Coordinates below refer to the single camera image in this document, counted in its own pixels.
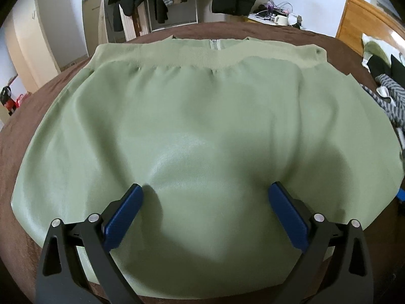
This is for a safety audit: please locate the green zip jacket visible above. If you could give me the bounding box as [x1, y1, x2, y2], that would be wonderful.
[11, 38, 404, 299]

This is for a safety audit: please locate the metal clothes rack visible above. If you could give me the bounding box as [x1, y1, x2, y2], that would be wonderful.
[145, 0, 198, 32]

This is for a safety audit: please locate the brown bed blanket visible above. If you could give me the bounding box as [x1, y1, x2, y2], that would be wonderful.
[1, 22, 404, 303]

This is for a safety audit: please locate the red bag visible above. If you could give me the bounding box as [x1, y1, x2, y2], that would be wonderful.
[16, 94, 26, 108]

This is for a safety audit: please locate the black bag on floor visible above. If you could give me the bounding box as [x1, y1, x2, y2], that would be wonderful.
[0, 86, 17, 115]

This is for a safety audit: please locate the striped grey white garment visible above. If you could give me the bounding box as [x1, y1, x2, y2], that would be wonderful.
[361, 74, 404, 155]

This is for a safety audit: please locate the standing mirror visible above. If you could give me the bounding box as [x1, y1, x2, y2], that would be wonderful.
[82, 0, 108, 56]

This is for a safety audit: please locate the beige suitcase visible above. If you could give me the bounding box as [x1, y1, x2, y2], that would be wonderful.
[119, 2, 150, 41]

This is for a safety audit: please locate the wooden headboard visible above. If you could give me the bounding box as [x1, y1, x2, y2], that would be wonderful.
[336, 0, 404, 56]

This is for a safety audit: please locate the white mug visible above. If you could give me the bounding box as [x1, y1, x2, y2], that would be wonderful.
[274, 15, 289, 26]

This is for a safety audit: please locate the yellow desk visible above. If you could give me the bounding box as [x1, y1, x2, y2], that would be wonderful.
[247, 14, 277, 25]

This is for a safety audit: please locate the black garment on suitcase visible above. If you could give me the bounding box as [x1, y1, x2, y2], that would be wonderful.
[108, 0, 145, 32]

